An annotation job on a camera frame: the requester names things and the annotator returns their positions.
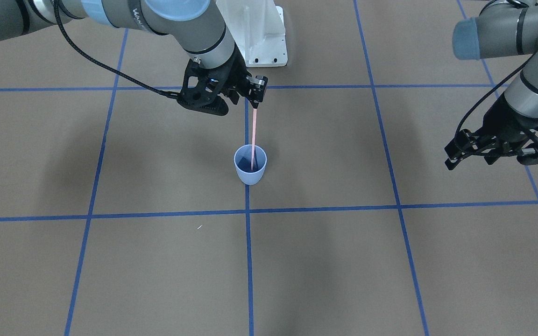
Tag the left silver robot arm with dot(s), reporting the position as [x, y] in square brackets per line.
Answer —
[505, 28]

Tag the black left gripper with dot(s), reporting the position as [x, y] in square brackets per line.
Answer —
[503, 120]

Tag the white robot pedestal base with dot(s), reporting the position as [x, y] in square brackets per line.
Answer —
[258, 29]

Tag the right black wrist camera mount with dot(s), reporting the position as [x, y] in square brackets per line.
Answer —
[201, 89]

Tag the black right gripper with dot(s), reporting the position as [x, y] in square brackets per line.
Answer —
[235, 74]

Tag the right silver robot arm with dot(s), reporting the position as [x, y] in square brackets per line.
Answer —
[197, 25]

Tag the pink chopstick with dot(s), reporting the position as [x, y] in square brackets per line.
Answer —
[253, 139]

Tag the light blue plastic cup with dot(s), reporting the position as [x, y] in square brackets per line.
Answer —
[241, 161]

